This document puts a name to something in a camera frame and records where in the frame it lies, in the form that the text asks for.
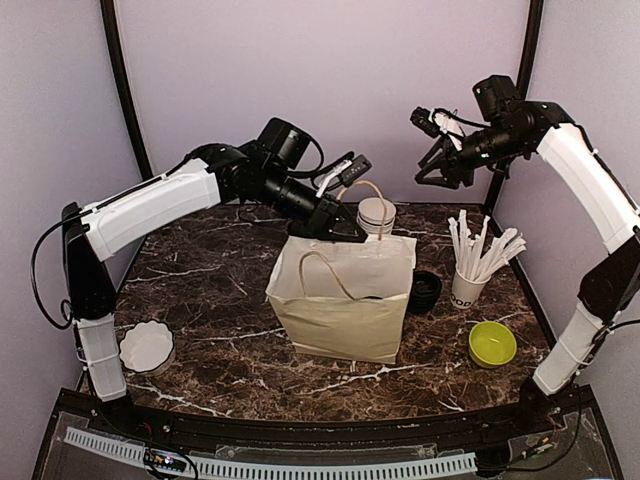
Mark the right black frame post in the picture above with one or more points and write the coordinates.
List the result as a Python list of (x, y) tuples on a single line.
[(532, 31)]

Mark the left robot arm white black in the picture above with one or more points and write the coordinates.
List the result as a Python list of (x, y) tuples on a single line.
[(211, 175)]

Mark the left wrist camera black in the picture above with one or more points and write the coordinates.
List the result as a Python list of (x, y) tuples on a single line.
[(285, 141)]

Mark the bundle of wrapped straws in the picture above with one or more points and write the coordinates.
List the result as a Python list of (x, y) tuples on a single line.
[(477, 261)]

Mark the black frame post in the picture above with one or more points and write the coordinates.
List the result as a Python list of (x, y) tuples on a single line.
[(121, 79), (532, 31)]

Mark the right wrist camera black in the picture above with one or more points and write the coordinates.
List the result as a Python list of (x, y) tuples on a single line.
[(495, 96)]

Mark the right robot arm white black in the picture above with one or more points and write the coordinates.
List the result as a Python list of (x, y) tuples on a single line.
[(515, 128)]

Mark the stack of black lids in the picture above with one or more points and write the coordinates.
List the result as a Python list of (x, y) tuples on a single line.
[(425, 292)]

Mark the white cable duct strip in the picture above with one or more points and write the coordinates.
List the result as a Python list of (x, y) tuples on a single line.
[(166, 463)]

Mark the white cup holding straws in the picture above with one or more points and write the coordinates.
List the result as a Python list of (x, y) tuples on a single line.
[(464, 293)]

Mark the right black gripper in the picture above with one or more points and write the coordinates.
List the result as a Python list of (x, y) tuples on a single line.
[(455, 168)]

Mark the stack of paper cups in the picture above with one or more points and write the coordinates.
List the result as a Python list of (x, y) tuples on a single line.
[(376, 215)]

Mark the cream paper bag with handles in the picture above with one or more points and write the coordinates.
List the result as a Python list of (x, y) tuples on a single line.
[(314, 284)]

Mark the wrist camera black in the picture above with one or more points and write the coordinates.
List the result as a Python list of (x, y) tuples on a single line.
[(495, 96), (285, 141)]

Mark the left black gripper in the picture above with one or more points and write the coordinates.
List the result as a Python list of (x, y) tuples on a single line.
[(320, 224)]

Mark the white scalloped bowl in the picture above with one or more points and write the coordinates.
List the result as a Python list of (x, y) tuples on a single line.
[(148, 349)]

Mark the left black frame post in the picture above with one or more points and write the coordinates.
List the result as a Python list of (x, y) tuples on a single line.
[(121, 79)]

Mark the green bowl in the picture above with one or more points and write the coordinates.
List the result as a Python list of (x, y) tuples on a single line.
[(491, 345)]

